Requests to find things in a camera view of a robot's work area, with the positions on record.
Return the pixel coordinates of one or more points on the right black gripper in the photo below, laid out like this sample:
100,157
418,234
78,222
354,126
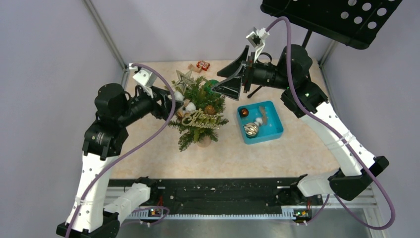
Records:
231,88

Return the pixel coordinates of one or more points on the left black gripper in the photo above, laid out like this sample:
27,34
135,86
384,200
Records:
164,110

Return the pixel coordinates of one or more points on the green glitter ball ornament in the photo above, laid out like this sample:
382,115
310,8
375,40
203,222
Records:
209,84

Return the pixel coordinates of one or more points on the white cotton boll sprig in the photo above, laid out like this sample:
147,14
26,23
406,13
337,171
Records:
187,107

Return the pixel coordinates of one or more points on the silver gold star topper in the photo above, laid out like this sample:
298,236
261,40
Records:
184,81

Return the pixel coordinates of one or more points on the pine cone ornament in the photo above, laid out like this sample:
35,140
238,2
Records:
210,110

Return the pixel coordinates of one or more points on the small green christmas tree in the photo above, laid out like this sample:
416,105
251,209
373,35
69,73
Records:
193,135

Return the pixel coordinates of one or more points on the gold glitter word ornament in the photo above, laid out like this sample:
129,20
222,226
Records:
201,120

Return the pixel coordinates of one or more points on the teal plastic tray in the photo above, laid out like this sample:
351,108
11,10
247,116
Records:
270,130

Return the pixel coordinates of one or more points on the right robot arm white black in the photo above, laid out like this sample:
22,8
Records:
357,166

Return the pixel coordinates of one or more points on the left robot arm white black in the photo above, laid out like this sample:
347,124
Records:
90,217

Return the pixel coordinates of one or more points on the red gift box ornament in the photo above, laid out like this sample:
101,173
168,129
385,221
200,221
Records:
202,65

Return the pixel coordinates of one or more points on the copper shiny ball ornament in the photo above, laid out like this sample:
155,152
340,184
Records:
244,112

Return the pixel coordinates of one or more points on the small wooden block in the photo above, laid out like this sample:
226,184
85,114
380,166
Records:
194,68

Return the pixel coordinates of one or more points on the white cotton ball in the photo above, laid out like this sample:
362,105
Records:
259,121

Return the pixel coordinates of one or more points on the silver striped ball ornament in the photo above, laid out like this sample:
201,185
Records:
251,129

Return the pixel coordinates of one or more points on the black music stand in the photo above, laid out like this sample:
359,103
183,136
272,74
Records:
354,23

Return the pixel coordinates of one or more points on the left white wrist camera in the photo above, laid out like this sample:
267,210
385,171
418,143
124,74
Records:
143,78

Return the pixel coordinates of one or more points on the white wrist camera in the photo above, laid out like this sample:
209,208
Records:
143,78
257,39

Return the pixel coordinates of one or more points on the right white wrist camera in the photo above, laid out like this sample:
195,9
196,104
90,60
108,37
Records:
257,39

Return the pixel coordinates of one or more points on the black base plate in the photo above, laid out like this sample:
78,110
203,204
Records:
237,196

